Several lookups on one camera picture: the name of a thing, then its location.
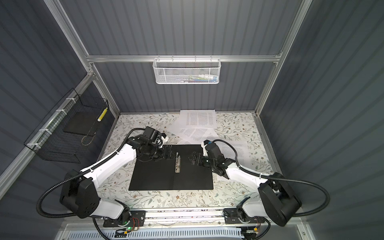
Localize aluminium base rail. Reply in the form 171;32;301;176
55;207;315;240

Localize right black cable conduit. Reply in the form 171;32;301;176
211;138;331;217

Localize yellow marker in basket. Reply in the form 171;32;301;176
97;107;109;122

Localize aluminium frame post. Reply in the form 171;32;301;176
44;0;121;118

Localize printed paper sheet back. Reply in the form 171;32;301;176
180;110;217;129

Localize black wire basket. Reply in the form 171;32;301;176
24;92;109;164

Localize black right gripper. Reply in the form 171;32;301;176
188;151;217;169

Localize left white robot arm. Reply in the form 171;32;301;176
60;127;169;220

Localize black cable conduit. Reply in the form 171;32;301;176
35;127;146;240
211;138;331;217

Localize black pad in basket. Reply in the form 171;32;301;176
63;112;101;137

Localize white wire basket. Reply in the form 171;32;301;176
153;60;222;85

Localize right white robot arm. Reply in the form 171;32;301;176
191;140;302;227

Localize black white file folder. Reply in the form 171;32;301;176
129;145;214;191

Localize left black cable conduit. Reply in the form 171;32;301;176
35;127;146;240

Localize printed paper sheet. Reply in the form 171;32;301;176
180;110;217;129
216;141;254;170
168;119;219;145

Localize markers in white basket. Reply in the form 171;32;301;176
178;75;219;84

